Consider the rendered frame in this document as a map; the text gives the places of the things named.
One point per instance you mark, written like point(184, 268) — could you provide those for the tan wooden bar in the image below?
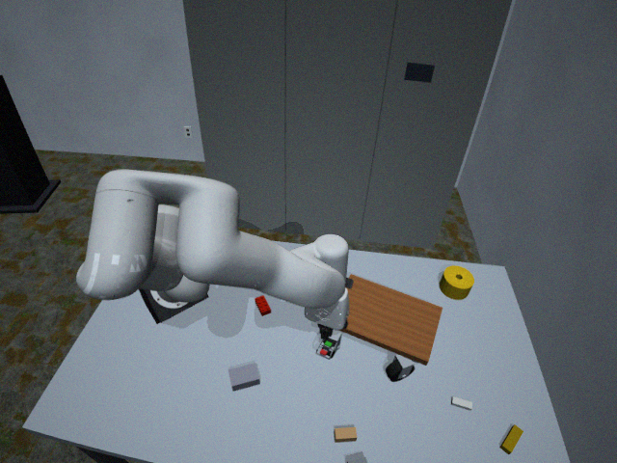
point(347, 434)

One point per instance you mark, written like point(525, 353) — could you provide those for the red toy brick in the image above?
point(262, 305)

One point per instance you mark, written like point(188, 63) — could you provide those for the wooden dolly with black caster wheels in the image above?
point(393, 320)

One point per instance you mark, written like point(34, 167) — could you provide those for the yellow rectangular block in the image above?
point(511, 439)

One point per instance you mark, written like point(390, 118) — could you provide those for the yellow cylinder with center hole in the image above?
point(454, 288)

